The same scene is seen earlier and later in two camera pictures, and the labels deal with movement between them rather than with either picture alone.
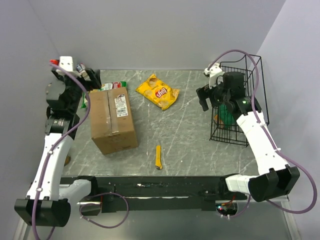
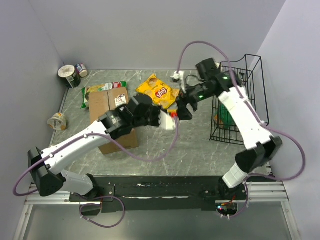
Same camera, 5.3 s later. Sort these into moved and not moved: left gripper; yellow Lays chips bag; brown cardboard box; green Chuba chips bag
Moved: left gripper
Not moved: green Chuba chips bag; yellow Lays chips bag; brown cardboard box
